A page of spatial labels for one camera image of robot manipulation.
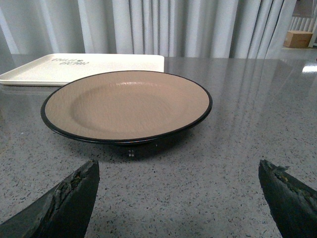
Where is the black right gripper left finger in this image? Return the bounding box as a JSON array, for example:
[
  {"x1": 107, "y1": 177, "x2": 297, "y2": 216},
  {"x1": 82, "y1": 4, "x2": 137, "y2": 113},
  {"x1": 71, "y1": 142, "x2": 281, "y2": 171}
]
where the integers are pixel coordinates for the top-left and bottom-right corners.
[{"x1": 0, "y1": 160, "x2": 100, "y2": 238}]

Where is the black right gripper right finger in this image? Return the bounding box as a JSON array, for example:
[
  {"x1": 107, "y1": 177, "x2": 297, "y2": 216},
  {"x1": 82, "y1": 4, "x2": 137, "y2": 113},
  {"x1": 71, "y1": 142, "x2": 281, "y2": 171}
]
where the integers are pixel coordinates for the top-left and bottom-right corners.
[{"x1": 259, "y1": 160, "x2": 317, "y2": 238}]

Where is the tan plate with black rim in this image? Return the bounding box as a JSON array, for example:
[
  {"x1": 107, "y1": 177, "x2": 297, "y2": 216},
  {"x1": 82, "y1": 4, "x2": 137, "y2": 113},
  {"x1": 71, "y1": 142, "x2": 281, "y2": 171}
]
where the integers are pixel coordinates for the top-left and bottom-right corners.
[{"x1": 41, "y1": 70, "x2": 213, "y2": 155}]

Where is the white rectangular bear tray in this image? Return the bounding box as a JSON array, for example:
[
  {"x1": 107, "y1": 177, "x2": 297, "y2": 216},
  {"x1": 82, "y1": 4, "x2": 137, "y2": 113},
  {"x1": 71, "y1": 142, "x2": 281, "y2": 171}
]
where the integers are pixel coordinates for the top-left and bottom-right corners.
[{"x1": 0, "y1": 54, "x2": 164, "y2": 86}]

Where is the brown cardboard box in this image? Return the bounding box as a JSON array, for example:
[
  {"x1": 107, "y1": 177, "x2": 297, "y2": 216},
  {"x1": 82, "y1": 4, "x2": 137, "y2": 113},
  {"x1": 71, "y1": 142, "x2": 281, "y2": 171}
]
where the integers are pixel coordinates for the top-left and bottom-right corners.
[{"x1": 283, "y1": 30, "x2": 313, "y2": 48}]

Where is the grey pleated curtain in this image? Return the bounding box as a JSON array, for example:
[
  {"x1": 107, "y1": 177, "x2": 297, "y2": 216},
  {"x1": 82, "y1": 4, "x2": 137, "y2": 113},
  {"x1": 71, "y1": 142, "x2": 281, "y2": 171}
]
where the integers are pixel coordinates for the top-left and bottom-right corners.
[{"x1": 0, "y1": 0, "x2": 295, "y2": 59}]

